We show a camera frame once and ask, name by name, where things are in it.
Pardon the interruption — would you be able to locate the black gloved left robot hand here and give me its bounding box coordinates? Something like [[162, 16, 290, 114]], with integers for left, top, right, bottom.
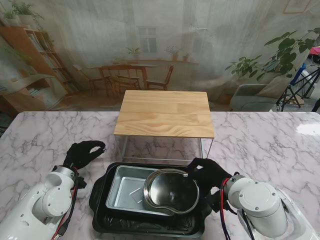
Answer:
[[62, 140, 106, 171]]

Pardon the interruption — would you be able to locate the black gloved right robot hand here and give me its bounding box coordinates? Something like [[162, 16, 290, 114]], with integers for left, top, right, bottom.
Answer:
[[186, 157, 233, 201]]

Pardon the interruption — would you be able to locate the round stainless steel tray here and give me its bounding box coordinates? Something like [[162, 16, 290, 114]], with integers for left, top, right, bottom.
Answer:
[[142, 168, 201, 216]]

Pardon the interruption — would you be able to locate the silver rectangular baking tray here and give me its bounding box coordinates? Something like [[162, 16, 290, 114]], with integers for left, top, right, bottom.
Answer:
[[106, 164, 180, 217]]

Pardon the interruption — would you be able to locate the large black patterned baking tray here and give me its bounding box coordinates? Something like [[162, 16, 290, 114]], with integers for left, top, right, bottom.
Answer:
[[89, 161, 213, 238]]

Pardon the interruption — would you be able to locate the black tripod stand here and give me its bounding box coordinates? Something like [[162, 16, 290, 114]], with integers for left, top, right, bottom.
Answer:
[[276, 66, 320, 113]]

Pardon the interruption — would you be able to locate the blue board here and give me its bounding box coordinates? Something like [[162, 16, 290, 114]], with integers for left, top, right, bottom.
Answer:
[[289, 62, 307, 87]]

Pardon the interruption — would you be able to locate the printed room scene backdrop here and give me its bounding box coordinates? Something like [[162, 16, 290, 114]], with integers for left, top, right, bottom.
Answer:
[[0, 0, 320, 113]]

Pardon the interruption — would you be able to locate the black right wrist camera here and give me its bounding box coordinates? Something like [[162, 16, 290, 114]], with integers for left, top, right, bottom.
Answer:
[[206, 187, 226, 213]]

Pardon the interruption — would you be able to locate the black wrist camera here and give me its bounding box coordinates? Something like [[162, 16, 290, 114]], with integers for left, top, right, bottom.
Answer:
[[74, 174, 88, 190], [206, 187, 226, 213]]

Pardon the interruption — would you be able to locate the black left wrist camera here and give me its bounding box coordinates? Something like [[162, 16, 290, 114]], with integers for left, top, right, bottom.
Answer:
[[74, 174, 88, 190]]

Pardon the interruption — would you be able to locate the red and black arm cable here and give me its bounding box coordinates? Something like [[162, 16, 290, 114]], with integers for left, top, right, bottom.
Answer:
[[218, 177, 233, 240], [51, 168, 81, 240]]

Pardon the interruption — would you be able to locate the wooden top wire frame shelf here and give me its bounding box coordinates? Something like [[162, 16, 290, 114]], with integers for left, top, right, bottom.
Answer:
[[113, 89, 216, 167]]

